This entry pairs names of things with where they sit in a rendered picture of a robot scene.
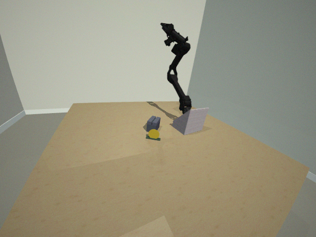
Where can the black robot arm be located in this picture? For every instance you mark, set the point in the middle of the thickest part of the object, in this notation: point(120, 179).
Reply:
point(179, 49)

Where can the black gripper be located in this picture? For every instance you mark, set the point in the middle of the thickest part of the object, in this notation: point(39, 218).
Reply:
point(170, 31)

